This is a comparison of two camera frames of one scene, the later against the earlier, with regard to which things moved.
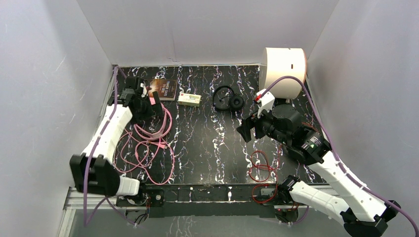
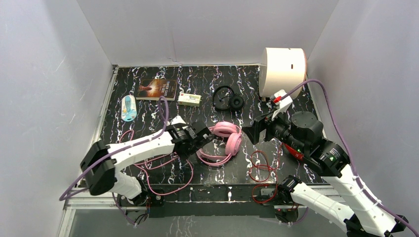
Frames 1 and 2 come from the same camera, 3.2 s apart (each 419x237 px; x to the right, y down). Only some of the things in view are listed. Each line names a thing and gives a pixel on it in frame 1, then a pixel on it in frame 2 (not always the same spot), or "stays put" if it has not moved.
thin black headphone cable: (220, 100) stays put
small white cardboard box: (188, 99) stays put
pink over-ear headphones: (166, 127) → (232, 144)
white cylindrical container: (280, 61) stays put
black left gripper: (152, 105) → (191, 138)
